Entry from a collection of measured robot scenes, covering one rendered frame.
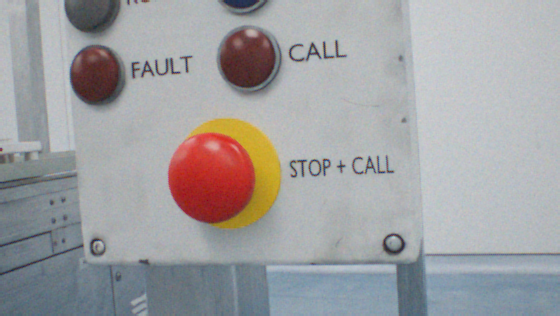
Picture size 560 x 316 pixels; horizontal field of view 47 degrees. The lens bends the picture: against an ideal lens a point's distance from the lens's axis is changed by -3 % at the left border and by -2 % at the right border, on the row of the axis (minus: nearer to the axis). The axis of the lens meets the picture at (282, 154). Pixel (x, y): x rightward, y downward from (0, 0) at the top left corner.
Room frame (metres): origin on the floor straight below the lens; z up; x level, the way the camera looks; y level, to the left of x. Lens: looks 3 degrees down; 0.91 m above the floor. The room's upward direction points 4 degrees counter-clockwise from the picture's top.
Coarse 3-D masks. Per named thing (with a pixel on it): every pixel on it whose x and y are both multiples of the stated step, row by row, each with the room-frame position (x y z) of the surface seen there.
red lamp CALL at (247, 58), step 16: (240, 32) 0.30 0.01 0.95; (256, 32) 0.30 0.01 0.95; (224, 48) 0.30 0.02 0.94; (240, 48) 0.30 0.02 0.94; (256, 48) 0.30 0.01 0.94; (272, 48) 0.30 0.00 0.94; (224, 64) 0.30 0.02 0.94; (240, 64) 0.30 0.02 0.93; (256, 64) 0.30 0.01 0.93; (272, 64) 0.30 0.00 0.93; (240, 80) 0.30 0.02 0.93; (256, 80) 0.30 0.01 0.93
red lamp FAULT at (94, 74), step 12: (96, 48) 0.32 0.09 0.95; (84, 60) 0.32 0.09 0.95; (96, 60) 0.32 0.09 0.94; (108, 60) 0.32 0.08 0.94; (72, 72) 0.33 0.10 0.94; (84, 72) 0.32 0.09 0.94; (96, 72) 0.32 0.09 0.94; (108, 72) 0.32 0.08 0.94; (84, 84) 0.32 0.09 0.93; (96, 84) 0.32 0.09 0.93; (108, 84) 0.32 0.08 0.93; (84, 96) 0.33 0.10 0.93; (96, 96) 0.32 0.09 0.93; (108, 96) 0.32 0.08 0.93
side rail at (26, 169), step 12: (60, 156) 1.36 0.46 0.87; (72, 156) 1.38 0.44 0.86; (0, 168) 1.16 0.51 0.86; (12, 168) 1.19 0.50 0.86; (24, 168) 1.23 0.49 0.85; (36, 168) 1.26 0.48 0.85; (48, 168) 1.30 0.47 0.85; (60, 168) 1.34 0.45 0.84; (72, 168) 1.38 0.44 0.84; (0, 180) 1.16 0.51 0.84
